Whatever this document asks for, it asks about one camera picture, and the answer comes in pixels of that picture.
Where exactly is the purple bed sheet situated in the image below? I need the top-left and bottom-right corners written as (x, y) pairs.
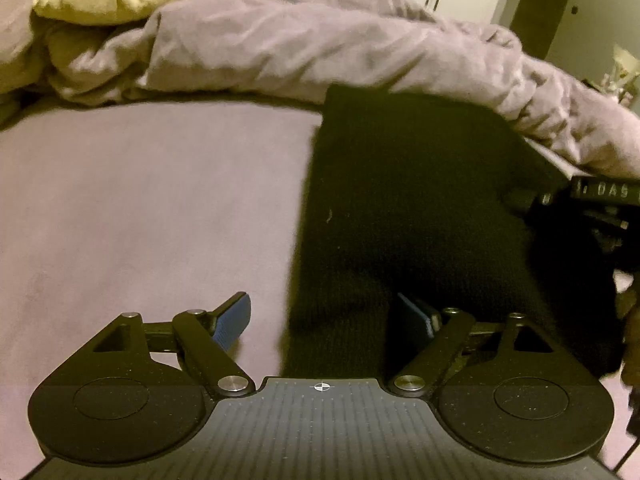
top-left (0, 100), bottom-right (327, 480)

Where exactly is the purple duvet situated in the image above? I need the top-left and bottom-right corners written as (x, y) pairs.
top-left (0, 0), bottom-right (640, 182)

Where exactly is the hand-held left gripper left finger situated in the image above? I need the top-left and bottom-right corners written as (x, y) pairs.
top-left (75, 291), bottom-right (257, 396)

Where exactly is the dark wooden post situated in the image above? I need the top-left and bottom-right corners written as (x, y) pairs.
top-left (509, 0), bottom-right (582, 62)

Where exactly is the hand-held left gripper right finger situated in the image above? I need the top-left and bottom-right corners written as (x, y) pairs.
top-left (392, 292), bottom-right (576, 396)

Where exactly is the pale patterned object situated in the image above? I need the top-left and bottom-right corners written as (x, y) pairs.
top-left (602, 42), bottom-right (640, 107)

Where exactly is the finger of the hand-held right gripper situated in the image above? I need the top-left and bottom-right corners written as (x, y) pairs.
top-left (502, 186), bottom-right (557, 217)

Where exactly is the black knit garment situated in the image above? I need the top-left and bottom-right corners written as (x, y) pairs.
top-left (280, 83), bottom-right (626, 382)

